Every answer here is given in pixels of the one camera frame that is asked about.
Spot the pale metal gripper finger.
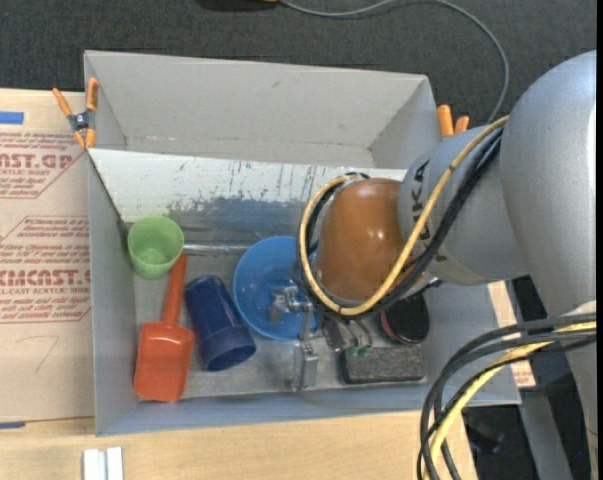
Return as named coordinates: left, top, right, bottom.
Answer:
left=267, top=285, right=315, bottom=325
left=291, top=342, right=320, bottom=392

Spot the blue plastic bowl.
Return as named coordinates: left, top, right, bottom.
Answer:
left=232, top=235, right=328, bottom=342

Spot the dark green flat block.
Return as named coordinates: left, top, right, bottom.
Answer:
left=339, top=345, right=427, bottom=386

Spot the dark blue plastic cup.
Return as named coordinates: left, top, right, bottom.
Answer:
left=182, top=274, right=258, bottom=373

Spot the black round disc red rim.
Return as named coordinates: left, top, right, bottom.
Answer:
left=378, top=294, right=431, bottom=346

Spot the orange plastic scoop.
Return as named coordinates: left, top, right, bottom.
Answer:
left=132, top=252, right=197, bottom=403

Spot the green plastic cup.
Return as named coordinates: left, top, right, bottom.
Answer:
left=126, top=215, right=186, bottom=281

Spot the grey metal bin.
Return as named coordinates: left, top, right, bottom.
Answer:
left=83, top=50, right=523, bottom=437

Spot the brown cardboard board red print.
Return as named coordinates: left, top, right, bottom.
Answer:
left=0, top=86, right=97, bottom=432

